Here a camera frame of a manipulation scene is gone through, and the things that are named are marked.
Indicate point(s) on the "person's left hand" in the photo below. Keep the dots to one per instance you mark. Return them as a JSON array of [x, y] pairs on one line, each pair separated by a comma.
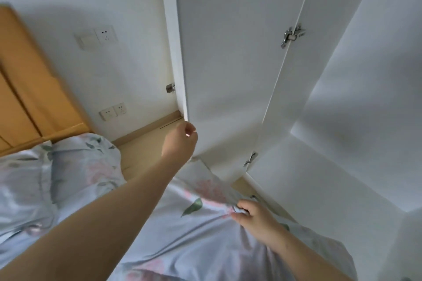
[[178, 145]]

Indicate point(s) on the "person's right hand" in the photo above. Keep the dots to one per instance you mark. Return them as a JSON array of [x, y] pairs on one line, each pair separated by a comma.
[[260, 221]]

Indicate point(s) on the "person's right thumb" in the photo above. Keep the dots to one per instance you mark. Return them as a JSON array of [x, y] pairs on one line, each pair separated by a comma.
[[238, 216]]

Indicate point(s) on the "person's left fingers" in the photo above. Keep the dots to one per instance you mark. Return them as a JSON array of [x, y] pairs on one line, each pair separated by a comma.
[[190, 130]]

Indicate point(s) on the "floral light blue quilt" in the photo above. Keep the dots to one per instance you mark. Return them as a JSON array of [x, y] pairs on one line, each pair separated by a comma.
[[197, 238]]

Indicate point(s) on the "white wardrobe door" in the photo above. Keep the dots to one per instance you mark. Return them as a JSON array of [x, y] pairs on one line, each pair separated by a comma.
[[230, 60]]

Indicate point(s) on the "person's left forearm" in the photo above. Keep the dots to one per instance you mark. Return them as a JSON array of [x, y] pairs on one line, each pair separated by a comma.
[[99, 221]]

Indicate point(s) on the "person's right forearm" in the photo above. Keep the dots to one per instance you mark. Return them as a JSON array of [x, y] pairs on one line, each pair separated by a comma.
[[306, 261]]

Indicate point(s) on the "beige baseboard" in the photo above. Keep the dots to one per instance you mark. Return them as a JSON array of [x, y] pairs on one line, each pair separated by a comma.
[[148, 129]]

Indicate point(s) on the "metal door knob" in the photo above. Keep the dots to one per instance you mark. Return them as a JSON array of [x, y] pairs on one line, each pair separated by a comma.
[[170, 87]]

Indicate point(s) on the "small metal door hinge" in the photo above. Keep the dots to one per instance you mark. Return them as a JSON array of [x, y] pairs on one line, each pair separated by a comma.
[[250, 159]]

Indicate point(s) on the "large metal door hinge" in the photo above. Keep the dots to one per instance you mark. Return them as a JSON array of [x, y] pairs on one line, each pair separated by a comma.
[[291, 36]]

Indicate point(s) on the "floral bedding on bed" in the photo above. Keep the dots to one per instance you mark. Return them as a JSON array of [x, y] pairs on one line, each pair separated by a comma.
[[49, 185]]

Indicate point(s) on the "white wardrobe body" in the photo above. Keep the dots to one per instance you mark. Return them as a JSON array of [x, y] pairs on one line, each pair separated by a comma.
[[346, 99]]

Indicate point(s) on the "orange wooden headboard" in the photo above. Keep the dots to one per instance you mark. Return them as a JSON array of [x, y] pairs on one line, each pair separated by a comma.
[[33, 93]]

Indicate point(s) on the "white wall socket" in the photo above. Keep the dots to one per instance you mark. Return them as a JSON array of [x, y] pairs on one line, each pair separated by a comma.
[[120, 109], [106, 35], [107, 114]]

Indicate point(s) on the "white wall switch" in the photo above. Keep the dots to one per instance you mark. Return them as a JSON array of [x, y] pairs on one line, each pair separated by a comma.
[[86, 40]]

